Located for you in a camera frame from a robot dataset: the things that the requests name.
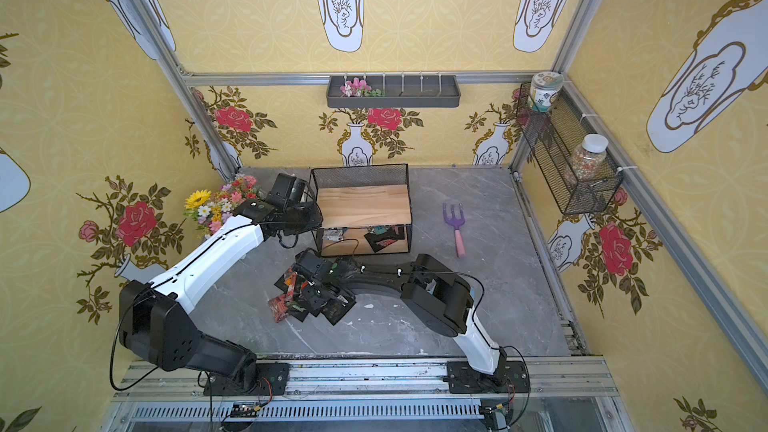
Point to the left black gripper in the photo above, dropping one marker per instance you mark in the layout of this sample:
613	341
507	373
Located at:
306	216

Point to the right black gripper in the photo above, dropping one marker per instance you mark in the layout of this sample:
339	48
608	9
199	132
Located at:
309	287

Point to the black tea bag with barcode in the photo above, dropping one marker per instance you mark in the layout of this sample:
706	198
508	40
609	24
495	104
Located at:
335	309

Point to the red black tea bag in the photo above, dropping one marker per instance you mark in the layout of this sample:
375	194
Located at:
279	308

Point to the black wire two-tier shelf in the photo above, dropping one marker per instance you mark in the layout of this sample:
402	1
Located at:
358	198

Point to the orange black tea bag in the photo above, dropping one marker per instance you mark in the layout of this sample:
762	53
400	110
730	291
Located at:
287	284

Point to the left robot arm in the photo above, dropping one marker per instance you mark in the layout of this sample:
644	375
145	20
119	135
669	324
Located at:
154	317

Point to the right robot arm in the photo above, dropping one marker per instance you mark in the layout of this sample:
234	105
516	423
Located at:
440	298

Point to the colourful flower bouquet in planter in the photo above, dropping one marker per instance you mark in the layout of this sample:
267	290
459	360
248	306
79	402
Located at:
211	209

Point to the small pink flowers in tray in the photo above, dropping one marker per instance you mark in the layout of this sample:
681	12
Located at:
359	88

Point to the purple garden fork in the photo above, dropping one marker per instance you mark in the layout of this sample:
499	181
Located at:
453	216

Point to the small circuit board left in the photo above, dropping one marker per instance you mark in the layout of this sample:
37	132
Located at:
245	410

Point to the small circuit board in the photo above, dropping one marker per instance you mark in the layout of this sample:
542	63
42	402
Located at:
494	418
245	410

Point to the small circuit board right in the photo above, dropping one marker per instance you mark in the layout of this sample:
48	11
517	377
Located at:
494	418

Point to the white green lidded jar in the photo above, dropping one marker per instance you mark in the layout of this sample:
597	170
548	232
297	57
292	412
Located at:
544	90

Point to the clear jar with candies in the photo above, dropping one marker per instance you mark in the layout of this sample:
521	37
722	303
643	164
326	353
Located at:
587	158

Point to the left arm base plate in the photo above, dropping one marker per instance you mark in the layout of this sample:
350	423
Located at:
264	377

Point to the grey wall tray shelf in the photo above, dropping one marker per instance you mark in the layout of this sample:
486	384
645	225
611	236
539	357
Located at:
403	90

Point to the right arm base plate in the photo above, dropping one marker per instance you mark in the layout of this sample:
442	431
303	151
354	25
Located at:
510	376

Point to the black wire wall basket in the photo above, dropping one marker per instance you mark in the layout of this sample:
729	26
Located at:
548	139

